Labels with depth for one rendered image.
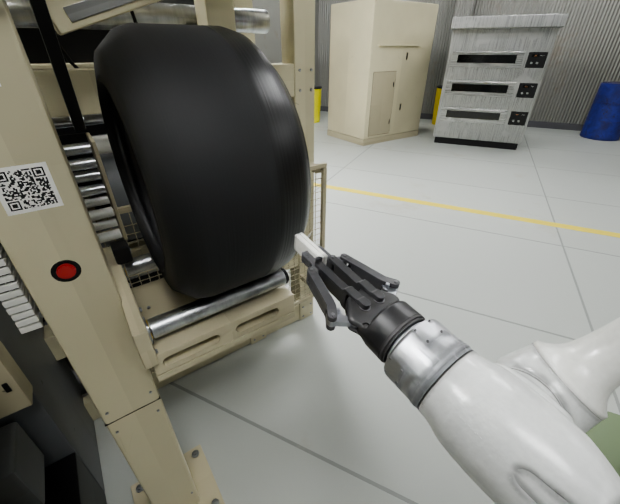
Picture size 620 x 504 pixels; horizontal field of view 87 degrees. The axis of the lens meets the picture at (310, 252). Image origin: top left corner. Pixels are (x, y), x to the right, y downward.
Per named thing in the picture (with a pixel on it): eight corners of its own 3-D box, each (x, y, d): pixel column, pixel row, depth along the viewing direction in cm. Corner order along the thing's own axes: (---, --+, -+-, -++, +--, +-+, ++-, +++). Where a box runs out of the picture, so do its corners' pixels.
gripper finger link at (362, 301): (368, 322, 44) (360, 327, 43) (317, 274, 51) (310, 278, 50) (374, 302, 42) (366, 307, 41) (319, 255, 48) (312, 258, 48)
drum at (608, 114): (614, 135, 620) (639, 81, 572) (623, 142, 574) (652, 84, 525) (575, 132, 642) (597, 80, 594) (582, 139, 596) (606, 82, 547)
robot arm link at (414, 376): (432, 378, 31) (387, 334, 35) (407, 422, 37) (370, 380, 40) (485, 336, 36) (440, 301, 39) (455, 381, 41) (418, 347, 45)
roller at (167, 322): (146, 334, 67) (139, 317, 69) (150, 345, 70) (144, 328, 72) (290, 275, 84) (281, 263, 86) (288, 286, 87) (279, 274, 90)
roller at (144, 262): (122, 271, 86) (117, 258, 88) (125, 280, 90) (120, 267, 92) (243, 234, 103) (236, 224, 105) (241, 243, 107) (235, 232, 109)
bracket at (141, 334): (145, 371, 67) (131, 336, 62) (113, 276, 94) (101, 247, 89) (162, 363, 69) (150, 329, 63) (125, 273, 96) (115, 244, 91)
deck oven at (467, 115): (428, 145, 560) (452, 16, 465) (434, 132, 643) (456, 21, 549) (521, 154, 513) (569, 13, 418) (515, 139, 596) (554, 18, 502)
